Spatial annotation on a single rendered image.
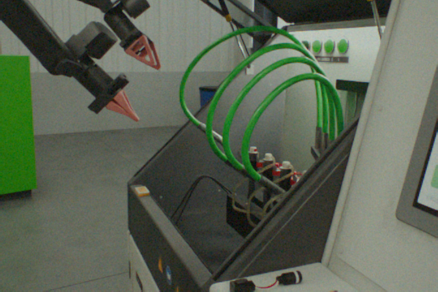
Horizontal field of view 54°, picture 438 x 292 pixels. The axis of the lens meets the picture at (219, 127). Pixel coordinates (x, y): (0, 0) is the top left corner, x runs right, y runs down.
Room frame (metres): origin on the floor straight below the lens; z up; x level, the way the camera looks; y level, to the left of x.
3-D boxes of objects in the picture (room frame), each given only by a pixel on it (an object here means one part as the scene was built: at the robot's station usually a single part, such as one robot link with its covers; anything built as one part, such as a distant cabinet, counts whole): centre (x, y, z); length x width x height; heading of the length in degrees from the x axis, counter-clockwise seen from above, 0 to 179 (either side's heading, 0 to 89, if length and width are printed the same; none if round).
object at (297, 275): (0.64, -0.08, 0.99); 0.12 x 0.02 x 0.02; 110
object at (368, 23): (1.18, -0.33, 1.43); 0.54 x 0.03 x 0.02; 23
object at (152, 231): (0.98, 0.13, 0.87); 0.62 x 0.04 x 0.16; 23
